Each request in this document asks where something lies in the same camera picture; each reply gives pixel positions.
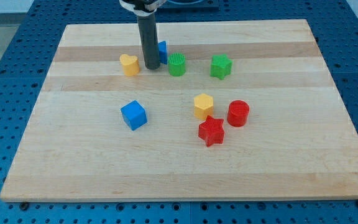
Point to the light wooden board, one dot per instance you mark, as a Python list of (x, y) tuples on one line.
[(298, 143)]

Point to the red star block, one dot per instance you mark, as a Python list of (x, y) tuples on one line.
[(211, 131)]

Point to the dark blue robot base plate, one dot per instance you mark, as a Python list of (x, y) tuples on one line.
[(190, 4)]

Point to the blue block behind rod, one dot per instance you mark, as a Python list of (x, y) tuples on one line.
[(163, 53)]

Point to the green star block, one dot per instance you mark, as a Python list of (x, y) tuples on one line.
[(220, 66)]

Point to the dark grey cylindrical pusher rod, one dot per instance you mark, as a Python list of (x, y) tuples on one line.
[(149, 40)]

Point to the red cylinder block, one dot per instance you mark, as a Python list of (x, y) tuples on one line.
[(238, 112)]

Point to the blue cube block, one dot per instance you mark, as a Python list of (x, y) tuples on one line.
[(134, 115)]

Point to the yellow hexagon block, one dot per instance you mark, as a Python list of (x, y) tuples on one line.
[(203, 106)]

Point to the green cylinder block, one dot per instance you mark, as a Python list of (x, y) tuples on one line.
[(177, 64)]

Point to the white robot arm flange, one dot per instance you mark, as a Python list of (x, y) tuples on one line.
[(142, 8)]

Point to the yellow heart block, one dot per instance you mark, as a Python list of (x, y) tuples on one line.
[(130, 64)]

